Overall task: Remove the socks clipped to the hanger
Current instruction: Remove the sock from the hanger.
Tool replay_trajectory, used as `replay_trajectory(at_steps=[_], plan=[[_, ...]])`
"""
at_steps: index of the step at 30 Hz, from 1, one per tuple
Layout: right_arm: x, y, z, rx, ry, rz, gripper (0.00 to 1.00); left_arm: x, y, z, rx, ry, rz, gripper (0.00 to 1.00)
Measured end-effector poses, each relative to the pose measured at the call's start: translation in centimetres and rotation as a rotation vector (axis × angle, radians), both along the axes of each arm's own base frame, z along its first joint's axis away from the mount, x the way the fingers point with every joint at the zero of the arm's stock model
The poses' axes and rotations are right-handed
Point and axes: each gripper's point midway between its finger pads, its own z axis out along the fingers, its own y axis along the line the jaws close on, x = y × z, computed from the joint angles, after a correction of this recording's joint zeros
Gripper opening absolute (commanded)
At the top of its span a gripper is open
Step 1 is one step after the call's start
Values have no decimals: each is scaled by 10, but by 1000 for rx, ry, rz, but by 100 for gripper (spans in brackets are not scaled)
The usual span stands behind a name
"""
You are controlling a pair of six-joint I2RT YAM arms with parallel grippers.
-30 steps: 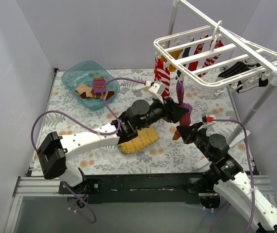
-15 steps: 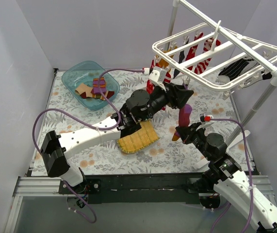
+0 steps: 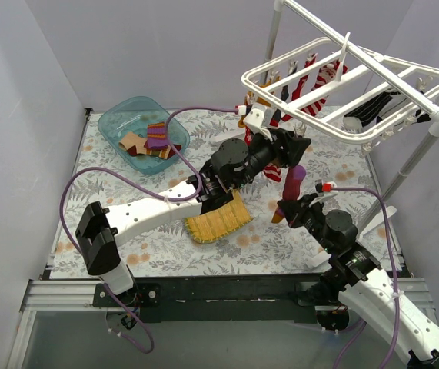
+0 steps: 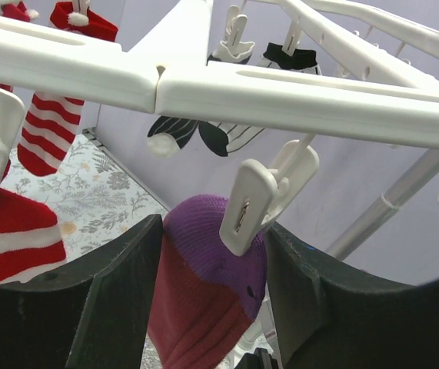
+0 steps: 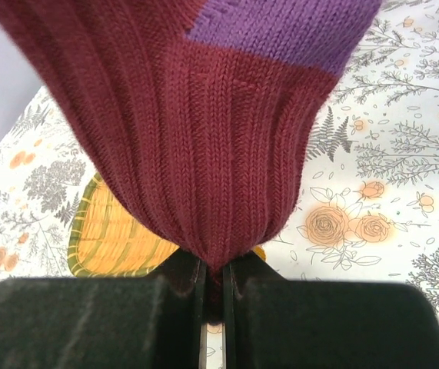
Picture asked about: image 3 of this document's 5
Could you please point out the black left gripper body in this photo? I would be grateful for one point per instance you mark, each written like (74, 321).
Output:
(284, 145)

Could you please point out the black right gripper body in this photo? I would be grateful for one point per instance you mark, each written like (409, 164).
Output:
(294, 211)

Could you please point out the maroon sock with orange cuff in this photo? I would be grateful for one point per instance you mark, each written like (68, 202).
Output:
(156, 136)

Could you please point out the beige striped sock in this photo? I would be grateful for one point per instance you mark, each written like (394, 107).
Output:
(136, 145)

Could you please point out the maroon purple striped sock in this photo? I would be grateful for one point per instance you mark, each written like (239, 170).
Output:
(291, 191)

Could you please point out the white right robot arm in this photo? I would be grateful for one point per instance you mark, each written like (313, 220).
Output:
(357, 280)

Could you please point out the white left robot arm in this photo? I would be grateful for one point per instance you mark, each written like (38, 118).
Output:
(233, 165)

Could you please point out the white clip sock hanger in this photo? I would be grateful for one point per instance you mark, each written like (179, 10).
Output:
(350, 92)

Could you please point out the navy blue sock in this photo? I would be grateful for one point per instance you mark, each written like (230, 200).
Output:
(276, 118)

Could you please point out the red sock with white pattern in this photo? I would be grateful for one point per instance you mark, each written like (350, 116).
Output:
(310, 60)

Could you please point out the black white striped sock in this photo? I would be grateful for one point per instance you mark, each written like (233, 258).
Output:
(364, 114)

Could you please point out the woven bamboo tray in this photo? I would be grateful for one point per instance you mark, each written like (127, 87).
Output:
(219, 223)

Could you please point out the teal transparent plastic basin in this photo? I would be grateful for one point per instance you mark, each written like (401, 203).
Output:
(134, 115)

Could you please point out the white drying rack stand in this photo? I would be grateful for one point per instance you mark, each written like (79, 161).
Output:
(350, 62)

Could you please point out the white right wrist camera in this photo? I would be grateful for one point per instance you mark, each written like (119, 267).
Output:
(325, 191)

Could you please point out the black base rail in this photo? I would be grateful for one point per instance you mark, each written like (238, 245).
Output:
(256, 297)

